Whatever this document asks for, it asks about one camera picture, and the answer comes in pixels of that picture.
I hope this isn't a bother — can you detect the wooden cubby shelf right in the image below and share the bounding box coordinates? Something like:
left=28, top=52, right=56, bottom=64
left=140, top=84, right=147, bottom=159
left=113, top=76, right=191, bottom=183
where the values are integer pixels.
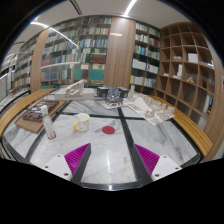
left=156, top=22, right=215, bottom=129

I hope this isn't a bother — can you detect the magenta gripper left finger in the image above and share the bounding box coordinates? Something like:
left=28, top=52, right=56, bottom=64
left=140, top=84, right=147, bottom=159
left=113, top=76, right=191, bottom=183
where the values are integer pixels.
left=43, top=142, right=92, bottom=183

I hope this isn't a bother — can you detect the clear plastic water bottle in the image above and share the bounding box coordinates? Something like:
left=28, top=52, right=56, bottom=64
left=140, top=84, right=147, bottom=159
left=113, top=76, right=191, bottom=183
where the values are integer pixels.
left=41, top=105, right=56, bottom=139

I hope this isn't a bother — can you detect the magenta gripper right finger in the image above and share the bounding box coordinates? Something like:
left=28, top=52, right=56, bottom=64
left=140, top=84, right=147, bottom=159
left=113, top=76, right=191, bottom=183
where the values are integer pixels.
left=133, top=143, right=183, bottom=182

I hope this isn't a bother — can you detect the white mug yellow handle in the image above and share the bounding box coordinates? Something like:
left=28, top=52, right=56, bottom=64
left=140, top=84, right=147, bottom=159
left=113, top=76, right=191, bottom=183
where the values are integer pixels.
left=73, top=113, right=90, bottom=132

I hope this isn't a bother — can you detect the wooden bench rail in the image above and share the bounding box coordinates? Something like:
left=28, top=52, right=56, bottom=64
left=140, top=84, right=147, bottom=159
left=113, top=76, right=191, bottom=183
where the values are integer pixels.
left=146, top=94, right=214, bottom=158
left=0, top=88, right=55, bottom=138

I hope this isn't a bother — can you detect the white architectural model left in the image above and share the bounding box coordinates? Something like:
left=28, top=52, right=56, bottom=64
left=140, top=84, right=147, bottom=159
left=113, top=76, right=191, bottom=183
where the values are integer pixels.
left=47, top=80, right=95, bottom=101

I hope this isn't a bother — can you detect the dark grey building model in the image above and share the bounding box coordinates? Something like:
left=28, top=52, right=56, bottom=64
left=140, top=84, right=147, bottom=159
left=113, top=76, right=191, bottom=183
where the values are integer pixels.
left=97, top=86, right=129, bottom=103

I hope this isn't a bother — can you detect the wooden bench rail right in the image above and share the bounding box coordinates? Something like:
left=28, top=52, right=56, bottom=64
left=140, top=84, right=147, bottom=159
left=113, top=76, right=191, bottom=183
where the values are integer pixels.
left=146, top=94, right=214, bottom=158

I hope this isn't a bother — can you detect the brown wooden model board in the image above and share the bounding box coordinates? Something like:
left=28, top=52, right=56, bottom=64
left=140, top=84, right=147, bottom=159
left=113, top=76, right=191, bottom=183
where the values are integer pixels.
left=15, top=100, right=65, bottom=134

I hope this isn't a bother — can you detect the wooden bench rail left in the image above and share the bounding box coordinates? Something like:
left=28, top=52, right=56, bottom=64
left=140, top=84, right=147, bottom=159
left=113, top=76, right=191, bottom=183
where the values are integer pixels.
left=0, top=88, right=55, bottom=138

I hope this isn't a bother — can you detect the large bookshelf with books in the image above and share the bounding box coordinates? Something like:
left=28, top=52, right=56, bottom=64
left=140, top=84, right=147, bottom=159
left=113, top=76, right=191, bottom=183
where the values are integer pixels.
left=7, top=16, right=160, bottom=91

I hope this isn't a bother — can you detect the wooden column panel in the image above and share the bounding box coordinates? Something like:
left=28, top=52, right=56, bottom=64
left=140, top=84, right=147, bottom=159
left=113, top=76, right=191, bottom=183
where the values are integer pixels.
left=103, top=17, right=136, bottom=88

